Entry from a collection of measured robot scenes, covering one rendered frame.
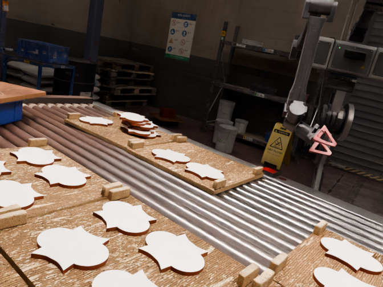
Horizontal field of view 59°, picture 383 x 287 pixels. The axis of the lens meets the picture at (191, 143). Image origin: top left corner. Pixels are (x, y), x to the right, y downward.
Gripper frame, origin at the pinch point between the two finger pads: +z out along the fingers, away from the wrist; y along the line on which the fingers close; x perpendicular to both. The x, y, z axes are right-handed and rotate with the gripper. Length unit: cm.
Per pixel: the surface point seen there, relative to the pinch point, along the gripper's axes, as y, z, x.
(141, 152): 12, -51, -47
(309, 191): -7.7, 3.1, -16.0
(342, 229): 15.1, 17.6, -25.7
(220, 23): -385, -313, 246
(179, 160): 11, -38, -40
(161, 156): 12, -44, -43
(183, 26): -407, -385, 214
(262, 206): 17.3, -4.2, -35.4
